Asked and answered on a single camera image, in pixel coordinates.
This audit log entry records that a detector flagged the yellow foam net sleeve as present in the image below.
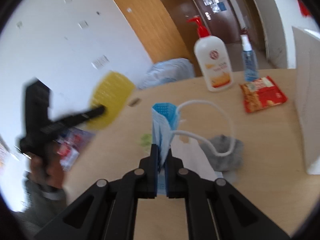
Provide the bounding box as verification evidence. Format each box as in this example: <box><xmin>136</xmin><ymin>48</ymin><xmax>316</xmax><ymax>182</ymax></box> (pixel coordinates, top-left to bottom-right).
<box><xmin>86</xmin><ymin>71</ymin><xmax>136</xmax><ymax>131</ymax></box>

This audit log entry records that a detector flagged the grey sock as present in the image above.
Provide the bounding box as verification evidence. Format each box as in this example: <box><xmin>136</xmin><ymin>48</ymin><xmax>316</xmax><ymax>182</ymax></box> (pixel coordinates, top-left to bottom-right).
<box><xmin>199</xmin><ymin>134</ymin><xmax>245</xmax><ymax>173</ymax></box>

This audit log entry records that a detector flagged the blue face mask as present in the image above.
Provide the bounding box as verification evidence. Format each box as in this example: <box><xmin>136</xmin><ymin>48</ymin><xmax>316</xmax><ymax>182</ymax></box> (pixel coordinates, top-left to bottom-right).
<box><xmin>151</xmin><ymin>100</ymin><xmax>236</xmax><ymax>196</ymax></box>

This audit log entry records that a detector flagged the white tissue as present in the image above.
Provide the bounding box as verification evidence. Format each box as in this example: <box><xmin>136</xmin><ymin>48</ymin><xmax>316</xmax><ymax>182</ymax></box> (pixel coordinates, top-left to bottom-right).
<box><xmin>171</xmin><ymin>135</ymin><xmax>217</xmax><ymax>181</ymax></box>

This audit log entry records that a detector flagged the green wet wipes pack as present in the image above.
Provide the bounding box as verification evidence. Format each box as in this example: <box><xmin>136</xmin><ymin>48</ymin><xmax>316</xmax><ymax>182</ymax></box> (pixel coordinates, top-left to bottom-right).
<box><xmin>140</xmin><ymin>133</ymin><xmax>152</xmax><ymax>148</ymax></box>

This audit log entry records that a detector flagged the person's left hand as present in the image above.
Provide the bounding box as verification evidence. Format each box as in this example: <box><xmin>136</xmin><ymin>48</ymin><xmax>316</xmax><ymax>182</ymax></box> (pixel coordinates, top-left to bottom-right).
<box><xmin>29</xmin><ymin>141</ymin><xmax>65</xmax><ymax>189</ymax></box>

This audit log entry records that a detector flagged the colourful patterned box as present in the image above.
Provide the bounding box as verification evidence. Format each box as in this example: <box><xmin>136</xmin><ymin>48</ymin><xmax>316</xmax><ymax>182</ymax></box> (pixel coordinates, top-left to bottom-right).
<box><xmin>57</xmin><ymin>127</ymin><xmax>95</xmax><ymax>172</ymax></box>

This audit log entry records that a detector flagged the light blue cloth pile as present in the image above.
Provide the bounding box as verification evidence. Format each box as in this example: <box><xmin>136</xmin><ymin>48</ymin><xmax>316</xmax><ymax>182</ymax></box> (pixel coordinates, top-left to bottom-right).
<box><xmin>136</xmin><ymin>58</ymin><xmax>195</xmax><ymax>90</ymax></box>

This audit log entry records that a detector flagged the red snack packet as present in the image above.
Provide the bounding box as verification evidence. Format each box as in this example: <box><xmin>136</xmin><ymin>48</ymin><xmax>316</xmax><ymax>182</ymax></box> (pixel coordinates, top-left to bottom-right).
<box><xmin>239</xmin><ymin>76</ymin><xmax>287</xmax><ymax>113</ymax></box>

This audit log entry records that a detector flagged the blue spray bottle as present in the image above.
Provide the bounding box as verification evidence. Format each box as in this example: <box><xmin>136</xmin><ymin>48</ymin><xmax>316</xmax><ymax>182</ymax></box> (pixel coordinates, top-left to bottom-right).
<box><xmin>241</xmin><ymin>35</ymin><xmax>259</xmax><ymax>82</ymax></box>

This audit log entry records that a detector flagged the wooden wardrobe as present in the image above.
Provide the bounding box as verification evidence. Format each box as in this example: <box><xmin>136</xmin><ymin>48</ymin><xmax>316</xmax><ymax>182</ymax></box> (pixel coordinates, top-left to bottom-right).
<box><xmin>114</xmin><ymin>0</ymin><xmax>196</xmax><ymax>64</ymax></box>

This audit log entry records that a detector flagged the white pump lotion bottle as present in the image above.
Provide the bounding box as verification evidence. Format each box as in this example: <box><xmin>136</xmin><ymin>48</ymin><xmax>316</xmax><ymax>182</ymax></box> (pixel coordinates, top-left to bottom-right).
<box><xmin>188</xmin><ymin>16</ymin><xmax>233</xmax><ymax>92</ymax></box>

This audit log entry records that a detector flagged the red fire extinguisher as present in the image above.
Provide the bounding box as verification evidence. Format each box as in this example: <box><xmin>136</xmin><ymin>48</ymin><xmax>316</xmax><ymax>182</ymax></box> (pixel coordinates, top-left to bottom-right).
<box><xmin>241</xmin><ymin>28</ymin><xmax>249</xmax><ymax>36</ymax></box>

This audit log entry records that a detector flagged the dark brown entrance door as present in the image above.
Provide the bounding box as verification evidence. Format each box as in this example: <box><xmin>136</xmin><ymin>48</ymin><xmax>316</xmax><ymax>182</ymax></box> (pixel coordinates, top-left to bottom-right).
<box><xmin>194</xmin><ymin>0</ymin><xmax>240</xmax><ymax>44</ymax></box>

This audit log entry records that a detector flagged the white styrofoam box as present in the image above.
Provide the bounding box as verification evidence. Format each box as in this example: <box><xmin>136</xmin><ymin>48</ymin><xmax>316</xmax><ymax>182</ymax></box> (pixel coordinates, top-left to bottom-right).
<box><xmin>292</xmin><ymin>27</ymin><xmax>319</xmax><ymax>175</ymax></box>

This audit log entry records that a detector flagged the white wall switch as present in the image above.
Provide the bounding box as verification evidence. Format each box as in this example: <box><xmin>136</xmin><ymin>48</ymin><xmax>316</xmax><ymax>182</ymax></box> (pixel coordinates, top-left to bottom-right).
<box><xmin>78</xmin><ymin>21</ymin><xmax>88</xmax><ymax>29</ymax></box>

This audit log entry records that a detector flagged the side door frame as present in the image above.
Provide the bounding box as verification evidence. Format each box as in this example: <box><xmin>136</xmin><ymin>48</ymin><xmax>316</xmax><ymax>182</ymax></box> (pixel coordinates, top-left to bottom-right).
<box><xmin>253</xmin><ymin>0</ymin><xmax>276</xmax><ymax>57</ymax></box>

